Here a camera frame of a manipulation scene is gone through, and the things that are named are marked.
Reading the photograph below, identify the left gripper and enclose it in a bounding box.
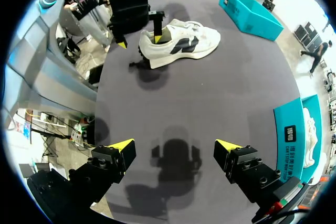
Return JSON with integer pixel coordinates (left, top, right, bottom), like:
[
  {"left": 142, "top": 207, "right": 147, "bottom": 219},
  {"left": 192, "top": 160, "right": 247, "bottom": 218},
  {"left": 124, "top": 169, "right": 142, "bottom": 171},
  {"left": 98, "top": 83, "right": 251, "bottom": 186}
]
[{"left": 108, "top": 0, "right": 166, "bottom": 50}]

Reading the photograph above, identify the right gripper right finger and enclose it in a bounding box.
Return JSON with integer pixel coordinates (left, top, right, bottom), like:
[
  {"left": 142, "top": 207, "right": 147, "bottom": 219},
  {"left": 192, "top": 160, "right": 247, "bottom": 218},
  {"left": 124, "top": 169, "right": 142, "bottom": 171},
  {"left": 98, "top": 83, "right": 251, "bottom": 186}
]
[{"left": 213, "top": 139, "right": 284, "bottom": 204}]

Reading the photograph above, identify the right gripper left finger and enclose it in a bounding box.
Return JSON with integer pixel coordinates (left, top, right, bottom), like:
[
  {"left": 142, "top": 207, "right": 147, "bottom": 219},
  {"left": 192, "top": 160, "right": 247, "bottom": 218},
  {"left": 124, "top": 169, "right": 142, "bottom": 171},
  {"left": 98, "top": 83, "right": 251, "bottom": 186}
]
[{"left": 68, "top": 138, "right": 137, "bottom": 204}]

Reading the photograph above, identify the white shoe with dark logo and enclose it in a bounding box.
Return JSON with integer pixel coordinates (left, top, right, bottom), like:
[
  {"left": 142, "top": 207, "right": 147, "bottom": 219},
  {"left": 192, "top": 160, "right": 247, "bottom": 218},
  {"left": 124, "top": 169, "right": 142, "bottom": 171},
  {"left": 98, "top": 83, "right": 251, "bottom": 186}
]
[{"left": 130, "top": 18, "right": 222, "bottom": 70}]

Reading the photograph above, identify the person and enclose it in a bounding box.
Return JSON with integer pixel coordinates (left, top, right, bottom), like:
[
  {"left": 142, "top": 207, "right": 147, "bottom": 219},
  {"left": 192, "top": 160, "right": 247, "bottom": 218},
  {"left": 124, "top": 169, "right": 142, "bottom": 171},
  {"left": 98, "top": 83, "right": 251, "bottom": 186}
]
[
  {"left": 300, "top": 40, "right": 333, "bottom": 76},
  {"left": 62, "top": 0, "right": 114, "bottom": 53}
]

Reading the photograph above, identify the teal box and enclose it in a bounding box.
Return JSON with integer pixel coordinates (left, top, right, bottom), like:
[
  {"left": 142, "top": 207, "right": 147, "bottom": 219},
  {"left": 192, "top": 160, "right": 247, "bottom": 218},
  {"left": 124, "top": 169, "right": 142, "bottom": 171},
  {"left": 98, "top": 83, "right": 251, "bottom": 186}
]
[
  {"left": 272, "top": 94, "right": 329, "bottom": 186},
  {"left": 218, "top": 0, "right": 285, "bottom": 42}
]

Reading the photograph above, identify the white crumpled paper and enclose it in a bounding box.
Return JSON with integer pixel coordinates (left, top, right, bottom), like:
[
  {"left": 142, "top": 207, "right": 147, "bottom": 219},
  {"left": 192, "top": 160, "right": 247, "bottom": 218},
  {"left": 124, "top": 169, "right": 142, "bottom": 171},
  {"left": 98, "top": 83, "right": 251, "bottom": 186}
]
[{"left": 301, "top": 106, "right": 320, "bottom": 168}]

